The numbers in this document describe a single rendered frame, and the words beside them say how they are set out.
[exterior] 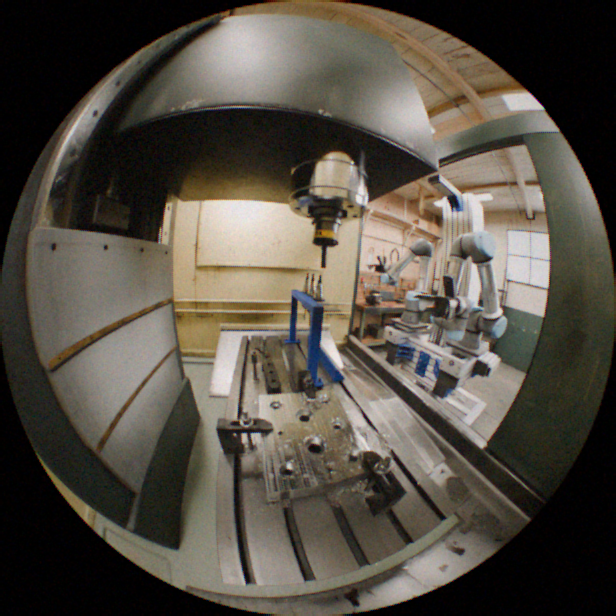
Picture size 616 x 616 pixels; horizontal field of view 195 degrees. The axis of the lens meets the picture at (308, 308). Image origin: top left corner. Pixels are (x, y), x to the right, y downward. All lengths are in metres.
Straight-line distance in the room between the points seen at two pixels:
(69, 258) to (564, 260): 1.10
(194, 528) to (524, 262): 5.27
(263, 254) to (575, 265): 1.62
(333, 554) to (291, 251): 1.48
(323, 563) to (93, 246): 0.66
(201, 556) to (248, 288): 1.47
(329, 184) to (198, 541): 0.97
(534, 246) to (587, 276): 4.17
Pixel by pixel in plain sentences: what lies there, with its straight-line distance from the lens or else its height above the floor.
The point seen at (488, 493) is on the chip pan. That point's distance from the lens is 1.01.
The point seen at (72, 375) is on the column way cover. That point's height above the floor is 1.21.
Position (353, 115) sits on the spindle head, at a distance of 0.37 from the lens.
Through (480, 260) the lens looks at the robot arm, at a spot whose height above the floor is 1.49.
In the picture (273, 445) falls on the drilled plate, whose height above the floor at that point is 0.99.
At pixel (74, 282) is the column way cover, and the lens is 0.36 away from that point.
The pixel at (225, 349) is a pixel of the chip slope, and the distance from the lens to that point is 1.33.
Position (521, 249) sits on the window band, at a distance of 4.91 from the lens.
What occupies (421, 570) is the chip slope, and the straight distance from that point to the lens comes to 0.79.
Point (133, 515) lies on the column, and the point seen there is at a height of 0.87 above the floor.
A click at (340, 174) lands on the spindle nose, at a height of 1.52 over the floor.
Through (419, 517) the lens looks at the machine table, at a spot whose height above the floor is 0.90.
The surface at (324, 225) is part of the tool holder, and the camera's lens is 0.35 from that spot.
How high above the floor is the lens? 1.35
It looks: 12 degrees down
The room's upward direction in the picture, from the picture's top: 4 degrees clockwise
